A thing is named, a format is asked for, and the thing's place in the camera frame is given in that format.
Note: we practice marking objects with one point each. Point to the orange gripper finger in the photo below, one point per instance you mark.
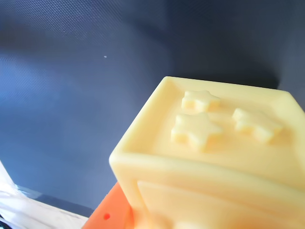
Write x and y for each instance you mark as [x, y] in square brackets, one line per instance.
[112, 210]

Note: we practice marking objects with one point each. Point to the dark grey table mat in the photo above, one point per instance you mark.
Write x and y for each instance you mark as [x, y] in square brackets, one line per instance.
[95, 71]

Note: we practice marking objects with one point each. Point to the yellow toy block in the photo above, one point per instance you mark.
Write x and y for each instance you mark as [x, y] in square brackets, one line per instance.
[214, 167]

